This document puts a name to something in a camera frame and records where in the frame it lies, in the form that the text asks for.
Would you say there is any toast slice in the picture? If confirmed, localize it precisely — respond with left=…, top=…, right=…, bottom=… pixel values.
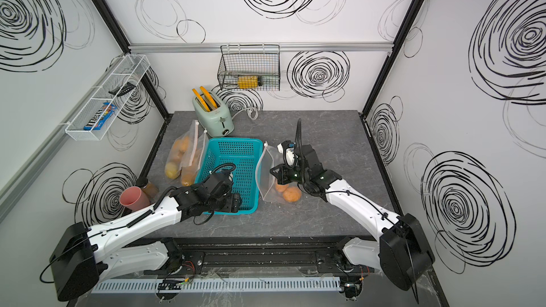
left=192, top=89, right=210, bottom=112
left=200, top=86, right=218, bottom=110

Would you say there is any yellow bottle in basket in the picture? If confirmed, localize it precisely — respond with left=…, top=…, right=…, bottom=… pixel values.
left=237, top=75, right=262, bottom=90

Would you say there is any white slotted cable duct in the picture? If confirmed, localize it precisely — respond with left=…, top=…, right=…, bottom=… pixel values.
left=92, top=277, right=342, bottom=294

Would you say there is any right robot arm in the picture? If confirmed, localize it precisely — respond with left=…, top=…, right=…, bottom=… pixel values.
left=270, top=141, right=435, bottom=291

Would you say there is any white toaster cable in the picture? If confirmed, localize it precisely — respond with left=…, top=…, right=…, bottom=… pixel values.
left=231, top=107, right=260, bottom=121

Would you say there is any pink cup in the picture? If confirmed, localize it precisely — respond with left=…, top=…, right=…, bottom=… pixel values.
left=119, top=186, right=150, bottom=212

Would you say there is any white wire wall shelf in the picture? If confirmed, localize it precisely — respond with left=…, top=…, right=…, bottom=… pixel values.
left=65, top=54, right=150, bottom=142

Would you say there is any mint green toaster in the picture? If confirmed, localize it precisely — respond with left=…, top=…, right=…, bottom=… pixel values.
left=192, top=92, right=235, bottom=138

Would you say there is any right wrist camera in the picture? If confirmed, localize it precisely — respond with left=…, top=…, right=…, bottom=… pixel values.
left=277, top=140, right=296, bottom=169

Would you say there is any brown jar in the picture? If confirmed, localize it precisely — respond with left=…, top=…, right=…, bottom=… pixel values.
left=136, top=177, right=159, bottom=199

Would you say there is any black remote control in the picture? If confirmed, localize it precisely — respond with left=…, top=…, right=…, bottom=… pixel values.
left=109, top=82, right=136, bottom=98

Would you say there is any teal plastic basket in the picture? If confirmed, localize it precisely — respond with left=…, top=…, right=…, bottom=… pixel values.
left=196, top=137, right=263, bottom=215

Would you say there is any blue candy packet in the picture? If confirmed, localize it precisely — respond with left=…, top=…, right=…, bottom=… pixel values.
left=83, top=102, right=117, bottom=131

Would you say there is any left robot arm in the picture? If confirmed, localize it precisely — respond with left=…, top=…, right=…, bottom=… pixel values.
left=48, top=171, right=242, bottom=302

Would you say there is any clear zipper bag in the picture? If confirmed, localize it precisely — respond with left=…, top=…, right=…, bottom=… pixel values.
left=164, top=120, right=199, bottom=179

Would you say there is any left toast slice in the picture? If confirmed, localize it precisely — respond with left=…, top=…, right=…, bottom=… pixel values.
left=192, top=89, right=210, bottom=112

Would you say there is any reddish potato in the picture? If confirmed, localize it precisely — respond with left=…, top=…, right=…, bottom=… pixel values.
left=282, top=186, right=302, bottom=203

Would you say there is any aluminium wall rail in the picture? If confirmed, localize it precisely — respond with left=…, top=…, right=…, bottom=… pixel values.
left=129, top=41, right=394, bottom=53

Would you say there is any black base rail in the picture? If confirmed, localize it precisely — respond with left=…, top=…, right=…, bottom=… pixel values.
left=161, top=237, right=427, bottom=274

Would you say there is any right toast slice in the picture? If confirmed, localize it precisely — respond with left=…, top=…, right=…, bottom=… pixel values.
left=200, top=86, right=218, bottom=110

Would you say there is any black wire wall basket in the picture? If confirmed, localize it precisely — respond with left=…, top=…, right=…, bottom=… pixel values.
left=217, top=50, right=281, bottom=91

